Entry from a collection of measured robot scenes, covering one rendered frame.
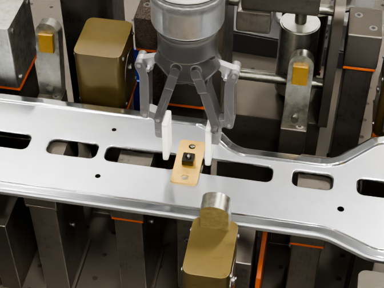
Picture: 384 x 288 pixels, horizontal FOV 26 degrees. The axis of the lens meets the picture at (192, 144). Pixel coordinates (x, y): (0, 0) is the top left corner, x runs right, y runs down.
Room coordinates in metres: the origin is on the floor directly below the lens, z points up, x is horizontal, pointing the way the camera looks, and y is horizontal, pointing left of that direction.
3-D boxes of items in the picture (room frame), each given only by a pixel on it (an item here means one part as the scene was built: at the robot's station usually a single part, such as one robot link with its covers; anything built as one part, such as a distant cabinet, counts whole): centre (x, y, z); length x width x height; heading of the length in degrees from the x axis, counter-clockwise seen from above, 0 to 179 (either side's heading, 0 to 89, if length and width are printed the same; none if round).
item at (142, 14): (1.04, 0.06, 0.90); 0.05 x 0.05 x 0.40; 80
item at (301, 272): (0.78, -0.17, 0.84); 0.12 x 0.05 x 0.29; 170
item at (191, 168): (0.81, 0.01, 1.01); 0.08 x 0.04 x 0.01; 170
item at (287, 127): (0.90, -0.15, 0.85); 0.04 x 0.03 x 0.29; 80
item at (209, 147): (0.81, -0.02, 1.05); 0.03 x 0.01 x 0.07; 170
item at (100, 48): (1.01, 0.13, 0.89); 0.12 x 0.08 x 0.38; 170
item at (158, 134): (0.82, 0.05, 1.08); 0.03 x 0.01 x 0.05; 80
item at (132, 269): (0.82, 0.08, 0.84); 0.12 x 0.05 x 0.29; 170
